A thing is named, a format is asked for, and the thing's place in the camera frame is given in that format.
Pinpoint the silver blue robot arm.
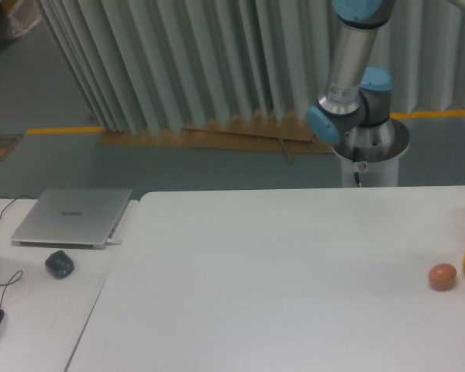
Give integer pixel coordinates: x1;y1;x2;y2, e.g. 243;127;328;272
306;1;465;163

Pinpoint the flat brown cardboard sheet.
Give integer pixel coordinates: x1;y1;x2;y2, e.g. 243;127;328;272
98;110;333;162

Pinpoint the pale green pleated curtain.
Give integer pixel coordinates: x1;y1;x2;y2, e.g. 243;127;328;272
37;1;465;134

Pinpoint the silver closed laptop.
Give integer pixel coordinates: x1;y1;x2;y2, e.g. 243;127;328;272
11;188;132;249

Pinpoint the black earbud case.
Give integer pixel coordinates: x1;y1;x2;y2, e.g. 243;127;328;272
45;250;74;279

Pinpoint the brown egg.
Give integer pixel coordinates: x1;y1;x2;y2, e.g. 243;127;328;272
428;263;456;291

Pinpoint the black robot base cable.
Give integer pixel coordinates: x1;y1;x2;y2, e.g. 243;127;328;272
351;146;363;189

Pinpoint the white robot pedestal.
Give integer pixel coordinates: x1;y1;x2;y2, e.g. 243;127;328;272
334;150;407;188

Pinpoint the black mouse cable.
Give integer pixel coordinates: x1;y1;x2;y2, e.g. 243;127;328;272
0;270;24;311

